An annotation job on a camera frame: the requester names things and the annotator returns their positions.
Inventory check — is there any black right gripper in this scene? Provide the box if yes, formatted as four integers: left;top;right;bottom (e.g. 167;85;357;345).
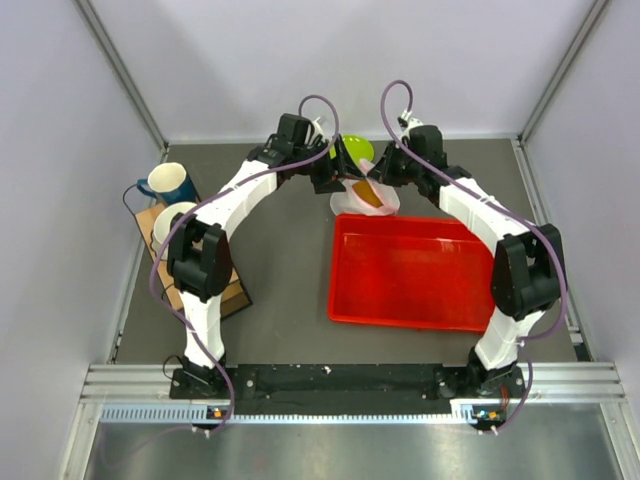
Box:
367;141;423;188

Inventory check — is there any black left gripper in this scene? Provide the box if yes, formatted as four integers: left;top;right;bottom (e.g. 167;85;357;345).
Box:
292;133;365;193

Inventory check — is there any yellow lace bra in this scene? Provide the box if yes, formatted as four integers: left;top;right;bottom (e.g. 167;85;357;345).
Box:
353;180;384;208

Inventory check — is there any white mesh laundry bag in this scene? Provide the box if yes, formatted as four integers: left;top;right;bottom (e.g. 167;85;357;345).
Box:
329;177;400;216

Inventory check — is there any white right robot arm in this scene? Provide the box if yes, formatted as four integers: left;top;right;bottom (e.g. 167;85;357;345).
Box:
368;119;566;396

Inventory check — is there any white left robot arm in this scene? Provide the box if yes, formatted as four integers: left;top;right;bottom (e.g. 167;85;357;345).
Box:
167;114;362;399

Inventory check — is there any green plastic bowl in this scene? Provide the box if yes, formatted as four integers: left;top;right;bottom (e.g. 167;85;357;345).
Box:
329;134;375;167

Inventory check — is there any red plastic tray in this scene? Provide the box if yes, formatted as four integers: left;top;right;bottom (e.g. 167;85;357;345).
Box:
328;214;495;334

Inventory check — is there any blue mug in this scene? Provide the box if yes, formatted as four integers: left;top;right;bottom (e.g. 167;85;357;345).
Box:
135;162;200;206

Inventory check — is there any white ceramic bowl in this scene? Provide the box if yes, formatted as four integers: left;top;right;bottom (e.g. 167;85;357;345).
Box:
151;202;195;253

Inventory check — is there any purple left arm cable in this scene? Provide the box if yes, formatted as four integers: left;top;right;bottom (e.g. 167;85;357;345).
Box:
149;94;342;436

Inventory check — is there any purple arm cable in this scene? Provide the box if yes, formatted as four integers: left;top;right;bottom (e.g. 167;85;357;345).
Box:
380;79;569;435
149;94;342;436

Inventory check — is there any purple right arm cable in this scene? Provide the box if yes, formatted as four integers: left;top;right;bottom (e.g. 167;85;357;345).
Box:
380;79;569;435

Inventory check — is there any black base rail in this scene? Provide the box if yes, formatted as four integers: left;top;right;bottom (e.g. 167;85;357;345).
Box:
168;362;529;415

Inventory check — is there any aluminium frame rail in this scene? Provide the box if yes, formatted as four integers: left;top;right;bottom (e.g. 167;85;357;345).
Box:
80;362;626;426

